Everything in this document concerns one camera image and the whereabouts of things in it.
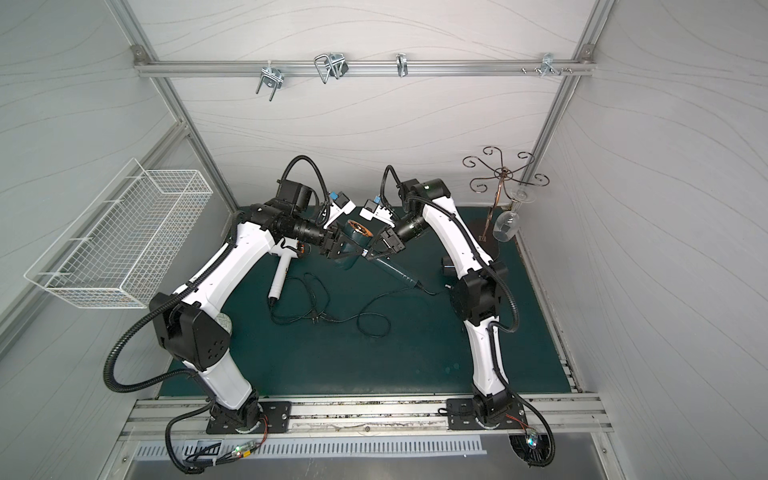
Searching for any dark green hair dryer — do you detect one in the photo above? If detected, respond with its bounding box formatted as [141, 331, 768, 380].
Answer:
[331, 220, 420, 288]

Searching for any green dryer black cord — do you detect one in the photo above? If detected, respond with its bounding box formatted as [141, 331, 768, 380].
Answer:
[317, 281, 448, 338]

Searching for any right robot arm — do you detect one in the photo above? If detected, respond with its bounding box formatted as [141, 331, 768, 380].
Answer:
[365, 165, 556, 468]

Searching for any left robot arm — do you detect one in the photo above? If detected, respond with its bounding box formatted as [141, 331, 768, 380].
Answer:
[103, 175, 355, 433]

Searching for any white hair dryer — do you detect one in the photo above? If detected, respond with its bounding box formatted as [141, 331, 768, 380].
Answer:
[267, 238, 305, 305]

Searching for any clear wine glass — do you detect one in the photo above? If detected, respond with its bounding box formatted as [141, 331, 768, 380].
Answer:
[493, 189, 532, 242]

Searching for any metal glass holder stand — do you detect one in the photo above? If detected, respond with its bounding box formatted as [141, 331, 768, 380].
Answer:
[462, 146, 551, 259]

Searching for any patterned ceramic bowl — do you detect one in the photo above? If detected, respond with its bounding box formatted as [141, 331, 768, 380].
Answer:
[215, 312, 233, 335]

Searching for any green table mat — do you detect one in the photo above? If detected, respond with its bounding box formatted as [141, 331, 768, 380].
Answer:
[158, 205, 574, 398]

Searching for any small metal clamp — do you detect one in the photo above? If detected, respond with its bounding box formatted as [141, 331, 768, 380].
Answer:
[395, 53, 408, 78]

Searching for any white vent strip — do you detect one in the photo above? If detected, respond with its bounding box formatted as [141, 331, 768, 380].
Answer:
[134, 435, 487, 461]

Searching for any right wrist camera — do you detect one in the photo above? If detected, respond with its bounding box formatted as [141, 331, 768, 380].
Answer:
[359, 196, 395, 227]

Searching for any metal hook bracket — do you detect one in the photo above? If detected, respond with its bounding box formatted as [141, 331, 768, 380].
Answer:
[255, 65, 284, 102]

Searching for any metal u-bolt bracket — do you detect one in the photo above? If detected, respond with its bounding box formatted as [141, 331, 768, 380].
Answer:
[313, 52, 349, 84]

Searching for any white wire basket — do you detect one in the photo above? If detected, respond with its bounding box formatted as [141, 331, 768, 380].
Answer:
[24, 159, 213, 309]

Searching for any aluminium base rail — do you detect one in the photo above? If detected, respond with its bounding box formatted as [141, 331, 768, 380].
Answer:
[119, 392, 614, 442]

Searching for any metal bolt bracket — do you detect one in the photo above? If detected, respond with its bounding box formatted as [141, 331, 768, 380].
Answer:
[520, 53, 573, 77]

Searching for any aluminium top rail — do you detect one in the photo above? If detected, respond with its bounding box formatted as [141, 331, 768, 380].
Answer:
[134, 57, 597, 78]

